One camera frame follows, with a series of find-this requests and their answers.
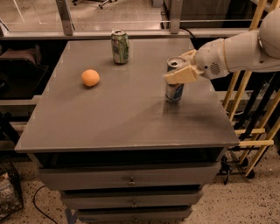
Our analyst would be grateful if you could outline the bottom grey drawer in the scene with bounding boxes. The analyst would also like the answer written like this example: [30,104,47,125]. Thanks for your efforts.
[77,207,192,222]

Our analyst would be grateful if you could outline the metal window rail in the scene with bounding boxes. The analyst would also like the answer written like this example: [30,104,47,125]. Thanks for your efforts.
[0,0,263,40]

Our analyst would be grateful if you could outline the black wire basket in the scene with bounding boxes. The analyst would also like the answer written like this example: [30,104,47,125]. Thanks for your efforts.
[0,157,24,221]

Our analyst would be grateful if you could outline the green soda can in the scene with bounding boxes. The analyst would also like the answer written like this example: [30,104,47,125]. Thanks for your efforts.
[111,30,130,64]

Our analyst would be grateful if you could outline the middle grey drawer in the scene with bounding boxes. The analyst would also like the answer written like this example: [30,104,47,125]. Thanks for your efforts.
[61,190,202,209]

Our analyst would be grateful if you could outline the blue silver redbull can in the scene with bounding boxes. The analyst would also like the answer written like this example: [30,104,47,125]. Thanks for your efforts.
[165,56,186,102]

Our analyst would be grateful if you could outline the grey drawer cabinet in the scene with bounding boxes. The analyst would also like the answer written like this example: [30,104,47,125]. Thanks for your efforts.
[14,38,241,224]

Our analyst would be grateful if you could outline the top grey drawer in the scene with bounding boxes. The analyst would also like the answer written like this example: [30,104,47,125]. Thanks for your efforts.
[38,162,221,190]

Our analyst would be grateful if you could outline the dark chair at left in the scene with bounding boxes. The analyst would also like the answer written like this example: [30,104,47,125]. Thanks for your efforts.
[0,45,48,100]

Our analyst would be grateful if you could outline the orange fruit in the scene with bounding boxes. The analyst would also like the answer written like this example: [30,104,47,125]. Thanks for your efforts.
[81,69,100,87]

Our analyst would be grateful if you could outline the grey drawer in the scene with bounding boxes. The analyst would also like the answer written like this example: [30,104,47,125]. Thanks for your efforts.
[61,190,202,209]
[38,162,221,190]
[77,207,192,222]

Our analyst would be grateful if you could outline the black floor cable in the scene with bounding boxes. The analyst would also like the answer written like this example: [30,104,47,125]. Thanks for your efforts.
[32,185,60,224]

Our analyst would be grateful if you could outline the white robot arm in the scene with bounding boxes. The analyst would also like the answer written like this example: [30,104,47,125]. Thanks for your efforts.
[164,8,280,85]

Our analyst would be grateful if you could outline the black cable behind table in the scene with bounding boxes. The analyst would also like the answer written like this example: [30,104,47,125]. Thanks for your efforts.
[179,26,200,45]

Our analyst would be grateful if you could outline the yellow wooden rack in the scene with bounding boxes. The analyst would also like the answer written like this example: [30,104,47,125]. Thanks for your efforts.
[222,0,280,179]

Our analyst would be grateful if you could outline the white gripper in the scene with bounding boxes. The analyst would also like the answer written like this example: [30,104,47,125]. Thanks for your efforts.
[164,38,229,85]

